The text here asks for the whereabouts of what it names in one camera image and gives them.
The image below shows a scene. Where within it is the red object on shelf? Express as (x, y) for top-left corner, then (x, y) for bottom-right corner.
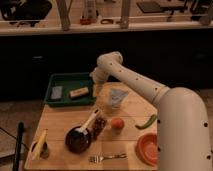
(80, 18), (92, 25)

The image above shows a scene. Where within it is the wooden board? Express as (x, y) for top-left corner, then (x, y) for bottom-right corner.
(25, 83), (157, 171)

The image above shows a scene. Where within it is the green chili pepper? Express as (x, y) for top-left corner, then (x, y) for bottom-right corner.
(135, 114), (157, 130)

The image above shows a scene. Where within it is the yellow banana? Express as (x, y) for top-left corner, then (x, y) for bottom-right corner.
(36, 130), (47, 152)

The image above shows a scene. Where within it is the orange tomato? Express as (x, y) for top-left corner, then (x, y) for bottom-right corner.
(110, 117), (125, 130)

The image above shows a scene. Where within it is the clear cup with cloth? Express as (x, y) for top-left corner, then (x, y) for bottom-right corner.
(107, 88), (128, 108)

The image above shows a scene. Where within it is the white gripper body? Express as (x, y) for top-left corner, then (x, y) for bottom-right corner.
(90, 68), (106, 84)

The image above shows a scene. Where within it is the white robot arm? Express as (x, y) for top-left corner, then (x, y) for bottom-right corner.
(91, 51), (213, 171)

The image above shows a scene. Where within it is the black pole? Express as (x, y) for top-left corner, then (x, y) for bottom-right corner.
(12, 122), (24, 171)

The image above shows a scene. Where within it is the green plastic tray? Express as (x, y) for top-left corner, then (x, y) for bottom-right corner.
(44, 72), (96, 107)

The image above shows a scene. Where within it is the dark red grape bunch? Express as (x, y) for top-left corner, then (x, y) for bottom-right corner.
(92, 117), (107, 140)

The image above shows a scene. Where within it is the black office chair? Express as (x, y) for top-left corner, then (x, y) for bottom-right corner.
(0, 0), (52, 27)

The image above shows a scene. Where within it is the dark round bowl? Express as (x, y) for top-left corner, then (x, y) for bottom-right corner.
(65, 127), (92, 154)

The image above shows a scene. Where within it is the small grey sponge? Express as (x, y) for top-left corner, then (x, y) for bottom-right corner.
(51, 86), (63, 100)

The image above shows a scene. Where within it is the orange plastic bowl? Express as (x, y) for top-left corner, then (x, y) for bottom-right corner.
(135, 133), (158, 166)

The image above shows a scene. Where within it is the silver fork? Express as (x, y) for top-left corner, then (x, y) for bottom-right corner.
(89, 153), (127, 163)

